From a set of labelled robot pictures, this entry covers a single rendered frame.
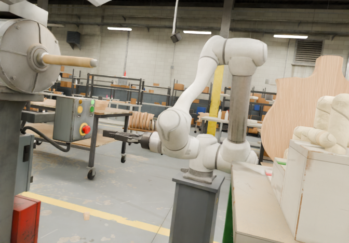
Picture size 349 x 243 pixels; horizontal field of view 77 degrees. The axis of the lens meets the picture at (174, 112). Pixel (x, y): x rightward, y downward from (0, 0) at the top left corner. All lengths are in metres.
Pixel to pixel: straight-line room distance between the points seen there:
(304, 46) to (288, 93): 11.62
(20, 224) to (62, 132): 0.43
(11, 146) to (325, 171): 1.04
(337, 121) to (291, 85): 0.37
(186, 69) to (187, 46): 1.24
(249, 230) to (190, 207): 0.93
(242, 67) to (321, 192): 0.77
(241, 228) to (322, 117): 0.29
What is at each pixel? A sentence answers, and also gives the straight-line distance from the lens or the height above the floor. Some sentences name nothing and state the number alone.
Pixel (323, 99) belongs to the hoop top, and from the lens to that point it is 0.57.
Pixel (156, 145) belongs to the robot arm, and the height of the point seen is 0.97.
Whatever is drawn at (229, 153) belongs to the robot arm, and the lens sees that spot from 1.28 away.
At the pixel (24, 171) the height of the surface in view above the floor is 0.76.
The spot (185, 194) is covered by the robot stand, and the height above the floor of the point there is 0.62.
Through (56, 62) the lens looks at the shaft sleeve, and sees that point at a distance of 0.85.
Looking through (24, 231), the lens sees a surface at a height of 0.51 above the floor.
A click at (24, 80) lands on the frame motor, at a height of 1.17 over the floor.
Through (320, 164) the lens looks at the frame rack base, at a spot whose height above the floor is 1.08.
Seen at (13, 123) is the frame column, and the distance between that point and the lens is 1.09.
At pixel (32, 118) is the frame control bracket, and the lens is 1.06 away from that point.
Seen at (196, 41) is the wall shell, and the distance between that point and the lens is 12.25.
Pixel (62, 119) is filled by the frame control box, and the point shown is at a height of 1.02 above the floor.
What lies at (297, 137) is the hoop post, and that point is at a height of 1.10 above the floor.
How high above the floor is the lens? 1.16
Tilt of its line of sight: 3 degrees down
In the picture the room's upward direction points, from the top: 7 degrees clockwise
